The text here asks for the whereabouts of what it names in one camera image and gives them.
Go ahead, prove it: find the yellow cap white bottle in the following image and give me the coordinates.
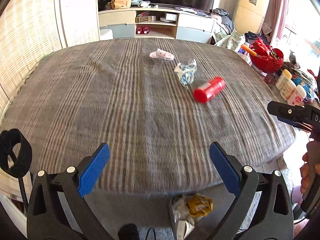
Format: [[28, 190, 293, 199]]
[[276, 69, 292, 91]]

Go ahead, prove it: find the cream grey TV cabinet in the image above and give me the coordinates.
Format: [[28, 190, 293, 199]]
[[98, 7, 215, 43]]

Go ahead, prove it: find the red plastic basket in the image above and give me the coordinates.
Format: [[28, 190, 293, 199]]
[[249, 37, 284, 74]]

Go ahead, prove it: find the blue white wrapper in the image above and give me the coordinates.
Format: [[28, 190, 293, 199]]
[[174, 59, 197, 89]]

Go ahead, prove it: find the grey trash bin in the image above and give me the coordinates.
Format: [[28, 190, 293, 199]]
[[167, 193, 216, 240]]

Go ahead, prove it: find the bamboo folding screen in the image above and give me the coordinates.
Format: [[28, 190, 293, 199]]
[[1, 0, 100, 115]]

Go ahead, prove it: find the yellow paper bag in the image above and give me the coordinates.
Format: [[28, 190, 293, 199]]
[[186, 194, 214, 218]]

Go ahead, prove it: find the pink curtain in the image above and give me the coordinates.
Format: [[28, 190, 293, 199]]
[[264, 0, 289, 43]]

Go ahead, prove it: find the blue snack bag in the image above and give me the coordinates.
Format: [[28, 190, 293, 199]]
[[292, 76, 316, 98]]

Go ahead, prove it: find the person's right hand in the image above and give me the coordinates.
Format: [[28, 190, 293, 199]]
[[300, 140, 319, 194]]

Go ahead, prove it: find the orange handled tool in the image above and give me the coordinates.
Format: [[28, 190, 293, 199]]
[[241, 44, 257, 56]]

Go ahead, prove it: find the black velcro strap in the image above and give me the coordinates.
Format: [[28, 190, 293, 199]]
[[0, 128, 33, 178]]

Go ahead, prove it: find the round lid jelly cup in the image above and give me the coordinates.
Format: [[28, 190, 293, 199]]
[[149, 48, 175, 61]]

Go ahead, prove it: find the white plastic stool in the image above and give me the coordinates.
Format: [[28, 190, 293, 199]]
[[100, 28, 113, 41]]

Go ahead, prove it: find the grey plaid tablecloth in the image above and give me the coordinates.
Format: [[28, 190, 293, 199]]
[[1, 38, 296, 193]]

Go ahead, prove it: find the cream standing air conditioner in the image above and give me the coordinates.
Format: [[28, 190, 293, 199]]
[[233, 0, 270, 34]]

